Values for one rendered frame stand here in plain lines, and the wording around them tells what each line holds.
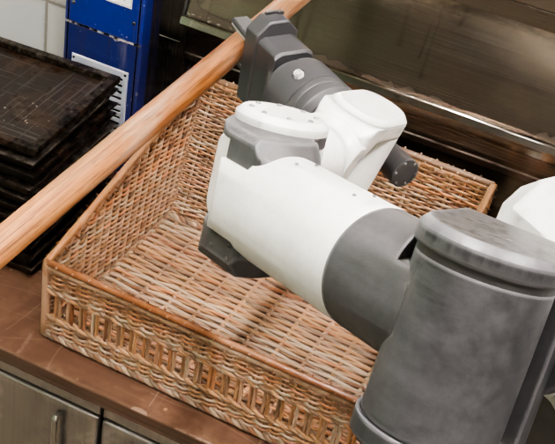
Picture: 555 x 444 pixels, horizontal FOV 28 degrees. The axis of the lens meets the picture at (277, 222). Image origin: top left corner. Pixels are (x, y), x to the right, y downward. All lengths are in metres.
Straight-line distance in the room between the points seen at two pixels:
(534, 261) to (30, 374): 1.22
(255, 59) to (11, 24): 0.99
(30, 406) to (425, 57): 0.84
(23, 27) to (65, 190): 1.17
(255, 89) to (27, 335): 0.68
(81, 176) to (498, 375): 0.50
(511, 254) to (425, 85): 1.18
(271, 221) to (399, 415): 0.18
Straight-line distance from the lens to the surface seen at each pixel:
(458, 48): 1.79
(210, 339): 1.59
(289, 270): 0.77
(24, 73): 1.95
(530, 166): 1.84
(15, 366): 1.77
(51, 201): 1.00
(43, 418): 1.82
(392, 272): 0.69
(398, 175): 1.17
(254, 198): 0.80
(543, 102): 1.78
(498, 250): 0.65
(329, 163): 1.02
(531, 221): 0.77
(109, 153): 1.07
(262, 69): 1.25
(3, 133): 1.77
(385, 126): 1.09
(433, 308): 0.66
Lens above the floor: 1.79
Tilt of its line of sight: 36 degrees down
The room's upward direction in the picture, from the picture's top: 11 degrees clockwise
